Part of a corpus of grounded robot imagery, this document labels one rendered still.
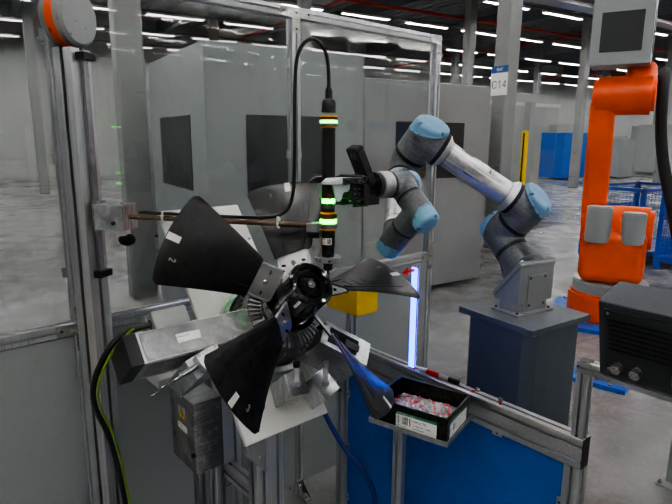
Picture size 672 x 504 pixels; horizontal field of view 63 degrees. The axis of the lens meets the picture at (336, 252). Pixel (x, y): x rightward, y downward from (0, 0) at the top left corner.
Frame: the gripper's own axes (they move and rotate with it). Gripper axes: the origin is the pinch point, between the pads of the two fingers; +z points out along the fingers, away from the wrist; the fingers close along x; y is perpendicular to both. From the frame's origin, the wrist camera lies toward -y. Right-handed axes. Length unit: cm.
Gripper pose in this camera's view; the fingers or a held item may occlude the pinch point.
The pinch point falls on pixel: (319, 179)
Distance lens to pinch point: 138.2
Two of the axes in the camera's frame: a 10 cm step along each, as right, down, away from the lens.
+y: -0.2, 9.8, 1.9
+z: -7.5, 1.1, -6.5
